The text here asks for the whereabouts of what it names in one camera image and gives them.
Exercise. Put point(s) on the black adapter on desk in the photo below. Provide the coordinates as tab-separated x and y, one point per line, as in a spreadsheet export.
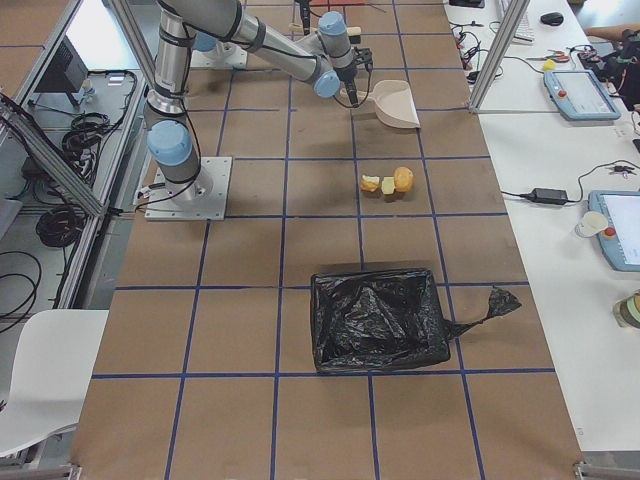
549	196

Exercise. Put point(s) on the black bag lined bin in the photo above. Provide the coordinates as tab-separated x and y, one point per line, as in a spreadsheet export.
387	320

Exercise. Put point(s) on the blue teach pendant near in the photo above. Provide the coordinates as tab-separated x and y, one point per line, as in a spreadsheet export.
619	241

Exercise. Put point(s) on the blue teach pendant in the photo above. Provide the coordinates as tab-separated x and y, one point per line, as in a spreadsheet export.
619	241
579	96

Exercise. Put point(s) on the aluminium frame post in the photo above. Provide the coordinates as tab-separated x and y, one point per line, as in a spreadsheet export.
508	26

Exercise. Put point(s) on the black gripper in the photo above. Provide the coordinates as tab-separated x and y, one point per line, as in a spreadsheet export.
348	79

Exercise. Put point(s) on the yellow sponge chunk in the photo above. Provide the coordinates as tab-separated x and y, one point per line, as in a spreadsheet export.
388	186
370	183

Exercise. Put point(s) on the orange handled scissors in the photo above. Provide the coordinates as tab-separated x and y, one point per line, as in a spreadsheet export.
558	56

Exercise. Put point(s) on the grey electronics box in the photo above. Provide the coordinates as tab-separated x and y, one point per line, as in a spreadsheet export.
66	71

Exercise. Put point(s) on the white paper cup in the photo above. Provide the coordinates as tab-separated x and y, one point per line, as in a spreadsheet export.
591	224

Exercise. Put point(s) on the blue teach pendant far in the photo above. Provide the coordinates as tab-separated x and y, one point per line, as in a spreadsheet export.
579	96

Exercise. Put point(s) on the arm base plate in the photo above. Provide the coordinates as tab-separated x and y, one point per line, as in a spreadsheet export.
205	199
221	56

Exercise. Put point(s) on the white chair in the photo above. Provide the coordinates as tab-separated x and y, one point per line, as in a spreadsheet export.
52	368

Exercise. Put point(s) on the black computer mouse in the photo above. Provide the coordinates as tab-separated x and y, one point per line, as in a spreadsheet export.
552	19

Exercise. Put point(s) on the beige plastic dustpan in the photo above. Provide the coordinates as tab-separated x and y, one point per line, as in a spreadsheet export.
393	103

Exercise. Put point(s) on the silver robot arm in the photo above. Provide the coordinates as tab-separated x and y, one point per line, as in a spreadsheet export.
305	15
221	34

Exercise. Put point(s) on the tape roll stack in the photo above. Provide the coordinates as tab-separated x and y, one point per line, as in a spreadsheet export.
626	312

